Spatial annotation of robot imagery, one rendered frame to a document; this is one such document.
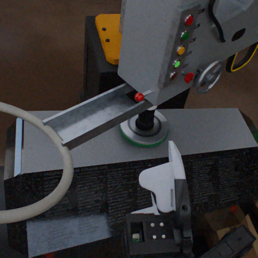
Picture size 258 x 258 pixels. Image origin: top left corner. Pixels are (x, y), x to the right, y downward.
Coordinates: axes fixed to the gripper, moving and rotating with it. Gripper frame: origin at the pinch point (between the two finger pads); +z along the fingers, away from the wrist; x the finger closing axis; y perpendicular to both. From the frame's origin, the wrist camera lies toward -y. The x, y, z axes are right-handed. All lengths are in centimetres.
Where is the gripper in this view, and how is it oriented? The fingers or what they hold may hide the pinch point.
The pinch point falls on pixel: (165, 167)
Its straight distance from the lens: 53.4
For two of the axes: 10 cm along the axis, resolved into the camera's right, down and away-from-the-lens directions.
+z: -1.0, -7.9, 6.0
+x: -1.0, 6.1, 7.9
